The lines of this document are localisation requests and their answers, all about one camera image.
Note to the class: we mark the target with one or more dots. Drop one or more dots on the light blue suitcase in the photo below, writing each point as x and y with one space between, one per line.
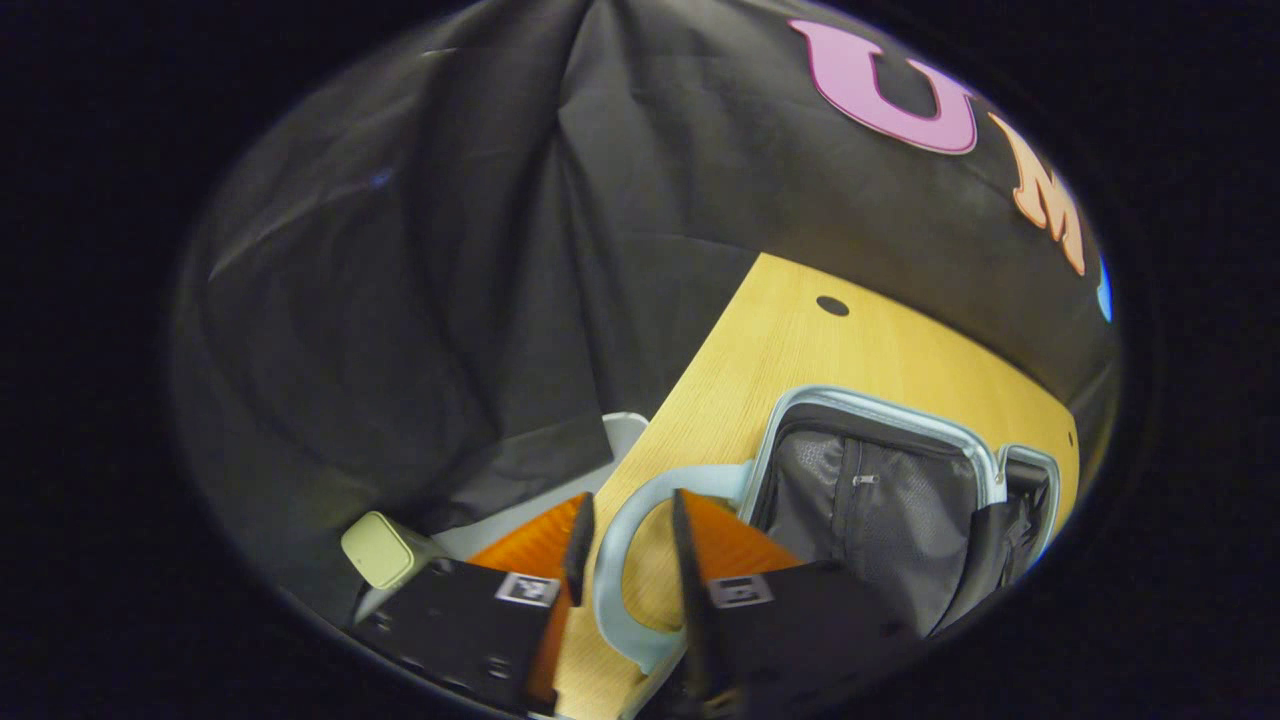
880 500

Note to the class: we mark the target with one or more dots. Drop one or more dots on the black backdrop cloth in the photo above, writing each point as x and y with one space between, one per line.
450 250

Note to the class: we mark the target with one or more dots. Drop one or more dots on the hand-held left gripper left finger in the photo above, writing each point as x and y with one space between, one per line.
580 545

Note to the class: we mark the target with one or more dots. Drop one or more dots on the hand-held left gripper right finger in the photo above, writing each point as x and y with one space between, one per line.
688 580

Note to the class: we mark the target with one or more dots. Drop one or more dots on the pale green rounded box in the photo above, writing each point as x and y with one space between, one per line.
382 550

